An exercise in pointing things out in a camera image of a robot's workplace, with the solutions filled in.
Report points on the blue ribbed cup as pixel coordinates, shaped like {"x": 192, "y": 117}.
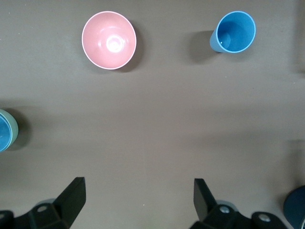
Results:
{"x": 236, "y": 31}

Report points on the black round pot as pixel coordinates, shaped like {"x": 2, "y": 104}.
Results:
{"x": 296, "y": 207}

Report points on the pink bowl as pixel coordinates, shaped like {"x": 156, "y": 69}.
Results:
{"x": 109, "y": 40}

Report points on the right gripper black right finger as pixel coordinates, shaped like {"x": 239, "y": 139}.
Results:
{"x": 205, "y": 205}

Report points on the blue bowl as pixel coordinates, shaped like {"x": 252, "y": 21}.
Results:
{"x": 4, "y": 133}

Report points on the green bowl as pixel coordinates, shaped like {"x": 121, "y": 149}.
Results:
{"x": 14, "y": 130}

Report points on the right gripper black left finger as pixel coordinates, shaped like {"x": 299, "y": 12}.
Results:
{"x": 69, "y": 202}

